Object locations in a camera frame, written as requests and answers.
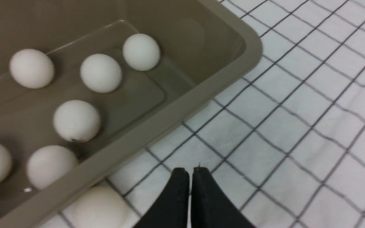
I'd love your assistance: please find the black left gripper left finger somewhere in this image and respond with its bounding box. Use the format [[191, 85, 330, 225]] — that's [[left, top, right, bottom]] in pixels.
[[134, 168, 190, 228]]

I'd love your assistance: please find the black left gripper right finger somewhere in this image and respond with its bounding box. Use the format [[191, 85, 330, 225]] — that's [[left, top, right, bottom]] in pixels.
[[191, 167, 255, 228]]

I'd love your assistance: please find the white ping-pong ball hidden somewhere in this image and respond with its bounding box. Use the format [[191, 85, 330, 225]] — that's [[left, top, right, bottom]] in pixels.
[[9, 49, 55, 89]]

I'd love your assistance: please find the white ping-pong ball with logo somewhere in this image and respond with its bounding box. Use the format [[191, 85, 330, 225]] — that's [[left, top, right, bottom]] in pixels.
[[63, 185, 138, 228]]

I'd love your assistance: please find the white grid-pattern tablecloth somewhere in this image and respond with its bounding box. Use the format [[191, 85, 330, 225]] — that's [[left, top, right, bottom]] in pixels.
[[98, 0, 365, 228]]

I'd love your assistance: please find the olive green plastic bin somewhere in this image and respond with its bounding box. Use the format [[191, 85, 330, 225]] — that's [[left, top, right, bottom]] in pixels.
[[0, 0, 263, 228]]

